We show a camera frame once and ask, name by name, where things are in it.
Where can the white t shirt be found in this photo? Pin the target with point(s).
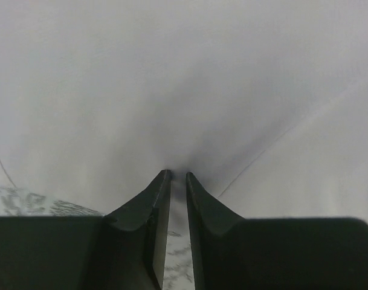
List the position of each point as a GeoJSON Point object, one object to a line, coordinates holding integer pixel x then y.
{"type": "Point", "coordinates": [266, 102]}

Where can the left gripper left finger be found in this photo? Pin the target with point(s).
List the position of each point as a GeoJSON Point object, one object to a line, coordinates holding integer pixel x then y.
{"type": "Point", "coordinates": [125, 249]}

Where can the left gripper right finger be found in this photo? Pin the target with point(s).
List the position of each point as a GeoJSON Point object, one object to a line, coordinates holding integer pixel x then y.
{"type": "Point", "coordinates": [231, 252]}

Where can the floral tablecloth mat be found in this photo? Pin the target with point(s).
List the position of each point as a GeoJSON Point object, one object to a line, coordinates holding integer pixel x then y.
{"type": "Point", "coordinates": [17, 201]}

